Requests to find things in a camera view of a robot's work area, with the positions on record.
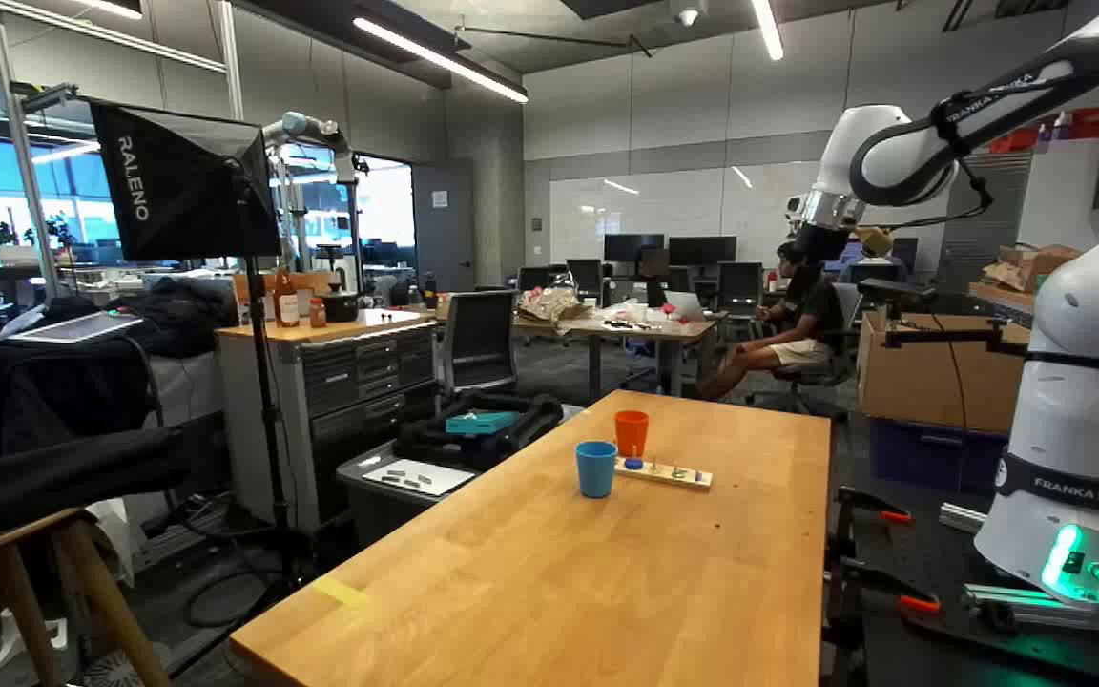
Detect seated person in dark shirt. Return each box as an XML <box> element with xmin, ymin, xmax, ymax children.
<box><xmin>692</xmin><ymin>240</ymin><xmax>847</xmax><ymax>403</ymax></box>

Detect long ceiling light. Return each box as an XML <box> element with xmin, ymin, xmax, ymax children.
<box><xmin>347</xmin><ymin>13</ymin><xmax>535</xmax><ymax>109</ymax></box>
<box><xmin>749</xmin><ymin>0</ymin><xmax>791</xmax><ymax>65</ymax></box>

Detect grey equipment case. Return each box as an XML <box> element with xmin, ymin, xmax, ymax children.
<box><xmin>337</xmin><ymin>444</ymin><xmax>479</xmax><ymax>545</ymax></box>

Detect wall whiteboard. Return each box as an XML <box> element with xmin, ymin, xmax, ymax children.
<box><xmin>544</xmin><ymin>162</ymin><xmax>823</xmax><ymax>266</ymax></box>

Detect orange handled clamp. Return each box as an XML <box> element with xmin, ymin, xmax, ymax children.
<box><xmin>842</xmin><ymin>564</ymin><xmax>951</xmax><ymax>627</ymax></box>
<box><xmin>832</xmin><ymin>486</ymin><xmax>921</xmax><ymax>533</ymax></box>

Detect black softbox light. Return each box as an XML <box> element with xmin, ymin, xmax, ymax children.
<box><xmin>89</xmin><ymin>99</ymin><xmax>287</xmax><ymax>266</ymax></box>

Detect wooden office table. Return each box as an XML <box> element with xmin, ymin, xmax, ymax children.
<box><xmin>511</xmin><ymin>307</ymin><xmax>722</xmax><ymax>401</ymax></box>

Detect yellow tape piece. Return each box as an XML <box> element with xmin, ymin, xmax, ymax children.
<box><xmin>310</xmin><ymin>575</ymin><xmax>372</xmax><ymax>609</ymax></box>

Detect blue plastic bin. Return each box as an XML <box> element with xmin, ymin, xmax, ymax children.
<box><xmin>863</xmin><ymin>415</ymin><xmax>1007</xmax><ymax>500</ymax></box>

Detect orange plastic cup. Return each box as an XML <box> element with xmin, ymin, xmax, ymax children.
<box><xmin>612</xmin><ymin>408</ymin><xmax>652</xmax><ymax>471</ymax></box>

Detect black office chair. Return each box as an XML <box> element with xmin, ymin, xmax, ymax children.
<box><xmin>440</xmin><ymin>286</ymin><xmax>521</xmax><ymax>398</ymax></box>

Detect pile of black clothing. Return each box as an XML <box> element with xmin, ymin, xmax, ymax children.
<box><xmin>0</xmin><ymin>323</ymin><xmax>161</xmax><ymax>471</ymax></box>

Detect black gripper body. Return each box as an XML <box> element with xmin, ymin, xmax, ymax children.
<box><xmin>797</xmin><ymin>220</ymin><xmax>856</xmax><ymax>266</ymax></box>

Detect black bag with teal item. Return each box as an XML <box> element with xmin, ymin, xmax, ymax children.
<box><xmin>392</xmin><ymin>389</ymin><xmax>568</xmax><ymax>477</ymax></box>

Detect black computer monitor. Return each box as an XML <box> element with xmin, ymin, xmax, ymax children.
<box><xmin>663</xmin><ymin>234</ymin><xmax>740</xmax><ymax>270</ymax></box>
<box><xmin>598</xmin><ymin>230</ymin><xmax>668</xmax><ymax>266</ymax></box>

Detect grey door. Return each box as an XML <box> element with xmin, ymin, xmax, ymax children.
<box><xmin>412</xmin><ymin>155</ymin><xmax>479</xmax><ymax>294</ymax></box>

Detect large cardboard box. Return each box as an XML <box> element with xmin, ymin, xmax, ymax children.
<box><xmin>856</xmin><ymin>308</ymin><xmax>1025</xmax><ymax>444</ymax></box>

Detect orange bottles on cabinet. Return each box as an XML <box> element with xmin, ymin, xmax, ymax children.
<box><xmin>267</xmin><ymin>266</ymin><xmax>331</xmax><ymax>333</ymax></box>

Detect blue plastic cup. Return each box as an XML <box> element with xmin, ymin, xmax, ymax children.
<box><xmin>573</xmin><ymin>440</ymin><xmax>621</xmax><ymax>503</ymax></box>

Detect black padded bench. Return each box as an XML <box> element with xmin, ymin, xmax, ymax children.
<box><xmin>0</xmin><ymin>424</ymin><xmax>196</xmax><ymax>553</ymax></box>

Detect white strip with coloured dots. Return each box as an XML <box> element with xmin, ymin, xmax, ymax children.
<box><xmin>612</xmin><ymin>454</ymin><xmax>718</xmax><ymax>495</ymax></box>

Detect black light stand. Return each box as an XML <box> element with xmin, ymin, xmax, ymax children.
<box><xmin>239</xmin><ymin>253</ymin><xmax>296</xmax><ymax>537</ymax></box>

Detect wooden stool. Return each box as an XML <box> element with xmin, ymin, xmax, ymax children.
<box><xmin>0</xmin><ymin>503</ymin><xmax>177</xmax><ymax>687</ymax></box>

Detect grey tool cabinet wooden top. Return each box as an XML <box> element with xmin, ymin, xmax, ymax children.
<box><xmin>212</xmin><ymin>307</ymin><xmax>444</xmax><ymax>533</ymax></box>

